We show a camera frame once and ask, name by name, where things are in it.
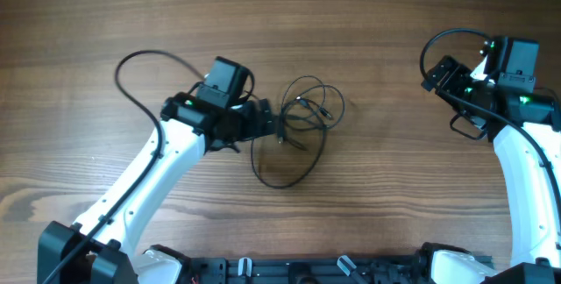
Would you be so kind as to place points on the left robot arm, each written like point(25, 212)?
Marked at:
point(100, 245)

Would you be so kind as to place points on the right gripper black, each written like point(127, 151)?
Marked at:
point(441, 74)

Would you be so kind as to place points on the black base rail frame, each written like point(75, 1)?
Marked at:
point(302, 270)

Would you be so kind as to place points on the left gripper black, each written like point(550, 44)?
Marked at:
point(252, 130)

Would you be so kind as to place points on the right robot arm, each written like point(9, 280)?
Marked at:
point(535, 255)

